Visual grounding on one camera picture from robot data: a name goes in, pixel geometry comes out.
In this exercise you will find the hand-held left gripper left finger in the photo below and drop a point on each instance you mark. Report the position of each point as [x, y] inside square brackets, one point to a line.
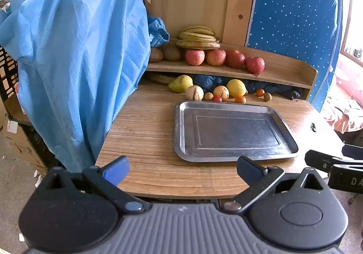
[116, 171]

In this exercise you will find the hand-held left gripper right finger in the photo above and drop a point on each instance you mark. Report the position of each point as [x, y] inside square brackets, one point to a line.
[249, 169]

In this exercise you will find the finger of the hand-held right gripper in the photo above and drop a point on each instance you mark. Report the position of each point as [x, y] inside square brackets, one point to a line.
[353, 150]
[319, 161]

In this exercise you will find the metal tray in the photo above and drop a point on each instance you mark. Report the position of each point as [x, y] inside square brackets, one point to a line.
[235, 132]

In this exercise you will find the red cherry tomato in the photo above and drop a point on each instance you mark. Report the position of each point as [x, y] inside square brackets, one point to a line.
[217, 99]

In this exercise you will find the small orange mandarin with stem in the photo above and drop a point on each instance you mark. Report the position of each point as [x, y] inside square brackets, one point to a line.
[260, 92]

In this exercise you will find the yellow lemon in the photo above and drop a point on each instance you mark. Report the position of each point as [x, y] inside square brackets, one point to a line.
[236, 88]

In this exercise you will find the yellow green pear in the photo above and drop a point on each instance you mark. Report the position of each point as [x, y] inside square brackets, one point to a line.
[181, 84]

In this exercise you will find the small black object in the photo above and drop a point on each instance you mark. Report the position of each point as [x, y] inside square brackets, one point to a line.
[313, 127]

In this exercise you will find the pink patterned bedding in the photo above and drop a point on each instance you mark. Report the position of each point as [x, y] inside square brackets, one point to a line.
[344, 101]

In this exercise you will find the small brown kiwi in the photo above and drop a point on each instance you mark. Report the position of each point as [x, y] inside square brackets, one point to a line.
[267, 97]

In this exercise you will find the small round brown fruit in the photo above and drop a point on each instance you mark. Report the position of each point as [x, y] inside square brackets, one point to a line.
[209, 96]

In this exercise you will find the curved wooden shelf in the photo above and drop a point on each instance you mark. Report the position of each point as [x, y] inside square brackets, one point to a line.
[283, 71]

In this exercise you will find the dark blue padded cloth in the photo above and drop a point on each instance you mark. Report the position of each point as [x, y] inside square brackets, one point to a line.
[209, 81]

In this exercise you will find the cardboard box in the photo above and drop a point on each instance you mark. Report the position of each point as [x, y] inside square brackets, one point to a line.
[19, 140]

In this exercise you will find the dark red apple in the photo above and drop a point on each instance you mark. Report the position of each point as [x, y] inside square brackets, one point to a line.
[255, 65]
[235, 59]

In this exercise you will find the pale red apple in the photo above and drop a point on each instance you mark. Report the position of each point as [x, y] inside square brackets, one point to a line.
[194, 57]
[215, 57]

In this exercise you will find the light blue hanging garment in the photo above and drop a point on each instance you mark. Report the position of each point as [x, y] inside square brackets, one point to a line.
[71, 58]

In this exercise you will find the window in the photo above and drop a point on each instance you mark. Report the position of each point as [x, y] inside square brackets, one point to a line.
[354, 16]

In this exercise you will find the bunch of ripe bananas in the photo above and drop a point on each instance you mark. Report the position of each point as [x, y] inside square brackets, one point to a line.
[197, 38]

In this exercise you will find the blue white-dotted cloth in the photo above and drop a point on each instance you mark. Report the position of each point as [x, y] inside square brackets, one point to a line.
[295, 16]

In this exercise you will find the black plastic crate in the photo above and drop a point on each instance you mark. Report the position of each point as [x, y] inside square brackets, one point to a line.
[7, 72]

